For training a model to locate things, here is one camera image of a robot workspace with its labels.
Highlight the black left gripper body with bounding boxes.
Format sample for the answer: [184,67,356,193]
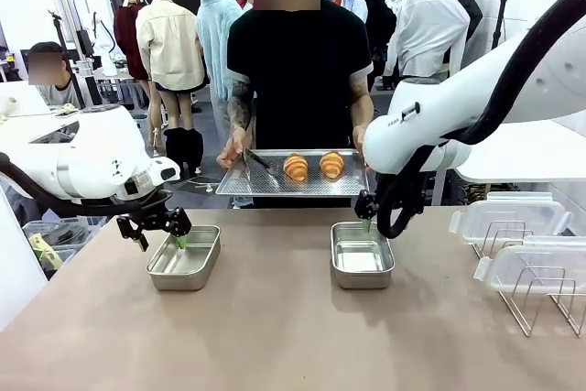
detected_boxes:
[129,201,173,232]

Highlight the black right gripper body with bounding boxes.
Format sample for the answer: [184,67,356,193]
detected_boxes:
[354,189,379,222]

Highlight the rectangular stainless steel container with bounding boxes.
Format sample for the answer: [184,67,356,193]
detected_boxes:
[146,224,222,292]
[330,221,396,290]

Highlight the golden croissant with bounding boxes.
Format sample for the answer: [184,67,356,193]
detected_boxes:
[319,150,345,179]
[282,153,309,180]

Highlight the perforated metal baking tray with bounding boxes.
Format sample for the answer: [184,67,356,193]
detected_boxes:
[214,148,370,199]

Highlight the metal serving tongs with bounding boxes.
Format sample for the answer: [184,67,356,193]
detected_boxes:
[242,147,281,178]

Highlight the clear plastic snap lid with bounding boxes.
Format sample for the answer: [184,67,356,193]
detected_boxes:
[449,192,573,258]
[473,234,586,294]

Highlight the person's tattooed right forearm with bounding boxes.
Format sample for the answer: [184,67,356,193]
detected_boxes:
[227,79,255,135]

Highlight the person's left forearm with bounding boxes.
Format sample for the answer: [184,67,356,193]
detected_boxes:
[348,73,374,129]

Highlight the person's left hand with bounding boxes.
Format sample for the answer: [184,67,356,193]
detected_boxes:
[352,124,368,166]

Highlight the person's right hand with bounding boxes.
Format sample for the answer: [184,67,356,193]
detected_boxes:
[215,128,251,170]

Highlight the mannequin floor stand base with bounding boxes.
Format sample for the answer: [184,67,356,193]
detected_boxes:
[182,178,220,194]

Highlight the clear plastic storage bin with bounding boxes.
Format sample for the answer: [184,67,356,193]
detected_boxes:
[21,217,107,248]
[40,246,78,278]

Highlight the black boots on stand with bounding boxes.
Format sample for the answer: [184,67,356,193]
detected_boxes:
[163,127,205,177]

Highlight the yellow-green plastic piece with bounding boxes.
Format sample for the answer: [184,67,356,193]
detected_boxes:
[28,233,64,269]

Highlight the white side panel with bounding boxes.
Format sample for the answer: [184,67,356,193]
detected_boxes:
[0,184,49,332]

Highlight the person in black t-shirt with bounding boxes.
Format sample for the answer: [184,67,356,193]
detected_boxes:
[226,0,374,209]

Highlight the seated person in white shirt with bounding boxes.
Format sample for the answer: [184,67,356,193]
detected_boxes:
[27,41,92,108]

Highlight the white side table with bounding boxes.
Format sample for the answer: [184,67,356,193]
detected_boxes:
[452,120,586,209]

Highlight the mannequin in cream jacket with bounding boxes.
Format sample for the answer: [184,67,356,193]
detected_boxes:
[136,0,207,154]

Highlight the mannequin in maroon dress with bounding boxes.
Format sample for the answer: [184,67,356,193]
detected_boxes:
[113,0,151,136]

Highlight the mannequin in light blue sweater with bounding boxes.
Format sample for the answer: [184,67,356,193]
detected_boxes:
[196,0,244,145]

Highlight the mannequin in black jacket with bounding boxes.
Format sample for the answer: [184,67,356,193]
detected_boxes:
[351,0,397,90]

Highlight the mannequin in white shirt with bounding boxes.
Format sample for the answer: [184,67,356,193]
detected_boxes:
[383,0,472,85]

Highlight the black tripod stand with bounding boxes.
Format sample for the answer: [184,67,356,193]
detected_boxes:
[48,9,88,108]

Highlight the mannequin in dark coat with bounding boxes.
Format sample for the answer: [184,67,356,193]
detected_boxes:
[439,0,484,67]

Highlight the black light stand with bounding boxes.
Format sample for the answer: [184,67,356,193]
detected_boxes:
[492,0,512,51]

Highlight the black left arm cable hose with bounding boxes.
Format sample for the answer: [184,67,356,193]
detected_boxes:
[0,152,174,219]

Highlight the metal wire lid rack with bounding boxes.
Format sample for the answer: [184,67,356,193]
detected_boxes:
[471,220,586,337]

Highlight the aluminium frame post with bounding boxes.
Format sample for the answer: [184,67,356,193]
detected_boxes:
[48,0,103,107]

